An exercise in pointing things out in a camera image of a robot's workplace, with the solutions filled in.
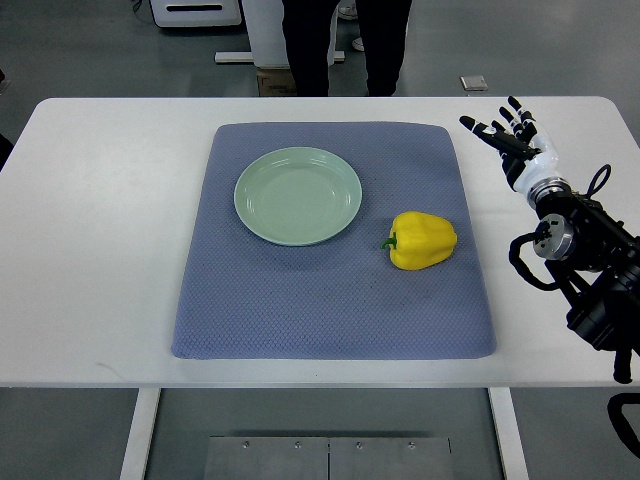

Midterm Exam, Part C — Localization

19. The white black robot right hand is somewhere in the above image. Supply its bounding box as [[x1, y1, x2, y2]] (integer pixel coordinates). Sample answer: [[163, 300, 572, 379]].
[[459, 96, 559, 194]]

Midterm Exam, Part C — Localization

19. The yellow bell pepper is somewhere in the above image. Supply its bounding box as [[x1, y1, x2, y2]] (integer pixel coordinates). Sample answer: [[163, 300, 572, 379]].
[[380, 211, 458, 271]]

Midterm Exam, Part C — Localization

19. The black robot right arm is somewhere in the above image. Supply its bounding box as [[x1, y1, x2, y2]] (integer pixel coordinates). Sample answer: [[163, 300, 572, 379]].
[[509, 164, 639, 384]]

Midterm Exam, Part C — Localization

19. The small grey floor plate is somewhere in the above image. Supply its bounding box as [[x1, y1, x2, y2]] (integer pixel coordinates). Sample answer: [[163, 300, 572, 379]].
[[459, 75, 489, 92]]

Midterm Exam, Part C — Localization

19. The light green plate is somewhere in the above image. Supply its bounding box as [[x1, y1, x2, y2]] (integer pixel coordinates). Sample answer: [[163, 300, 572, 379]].
[[234, 147, 363, 247]]

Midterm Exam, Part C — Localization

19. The person in black trousers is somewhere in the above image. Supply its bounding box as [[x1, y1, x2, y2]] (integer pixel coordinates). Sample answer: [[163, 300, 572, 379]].
[[280, 0, 414, 98]]

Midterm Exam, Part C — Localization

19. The white table right leg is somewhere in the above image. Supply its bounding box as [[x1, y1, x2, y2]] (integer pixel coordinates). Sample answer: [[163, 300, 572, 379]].
[[488, 387, 530, 480]]

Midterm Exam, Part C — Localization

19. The white table leg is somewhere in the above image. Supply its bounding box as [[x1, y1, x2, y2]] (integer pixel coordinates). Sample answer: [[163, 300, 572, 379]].
[[119, 388, 161, 480], [488, 387, 530, 480]]

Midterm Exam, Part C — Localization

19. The cardboard box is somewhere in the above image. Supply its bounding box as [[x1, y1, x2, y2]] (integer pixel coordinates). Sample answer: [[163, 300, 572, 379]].
[[256, 68, 297, 97]]

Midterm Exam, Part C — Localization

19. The blue textured table mat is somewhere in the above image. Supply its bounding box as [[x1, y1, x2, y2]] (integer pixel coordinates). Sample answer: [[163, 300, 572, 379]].
[[171, 122, 496, 360]]

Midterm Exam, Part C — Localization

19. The white appliance with slot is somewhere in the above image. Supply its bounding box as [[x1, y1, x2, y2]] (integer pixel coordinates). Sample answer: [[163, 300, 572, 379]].
[[149, 0, 242, 28]]

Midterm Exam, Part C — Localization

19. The white table left leg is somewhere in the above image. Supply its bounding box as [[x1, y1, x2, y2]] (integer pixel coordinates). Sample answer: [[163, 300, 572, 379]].
[[119, 388, 161, 480]]

